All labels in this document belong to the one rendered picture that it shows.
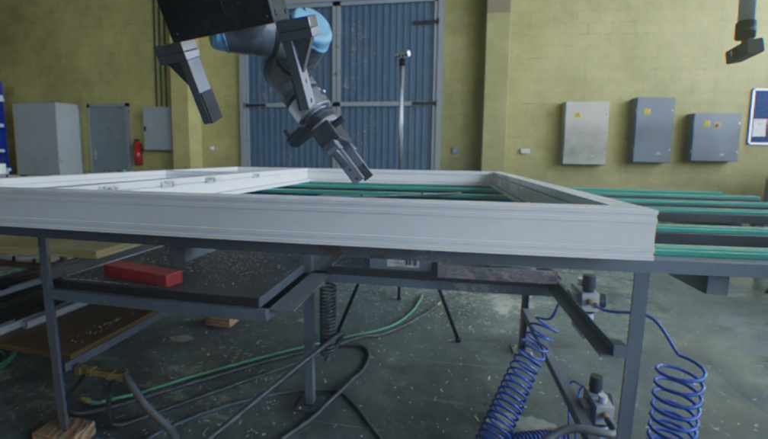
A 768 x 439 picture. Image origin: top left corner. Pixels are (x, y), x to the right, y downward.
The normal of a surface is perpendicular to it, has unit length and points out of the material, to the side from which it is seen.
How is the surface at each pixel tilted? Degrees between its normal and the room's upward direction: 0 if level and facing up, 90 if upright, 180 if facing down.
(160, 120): 90
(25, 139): 90
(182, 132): 90
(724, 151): 90
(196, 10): 114
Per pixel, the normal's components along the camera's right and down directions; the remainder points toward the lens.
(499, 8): -0.16, 0.11
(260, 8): -0.12, 0.50
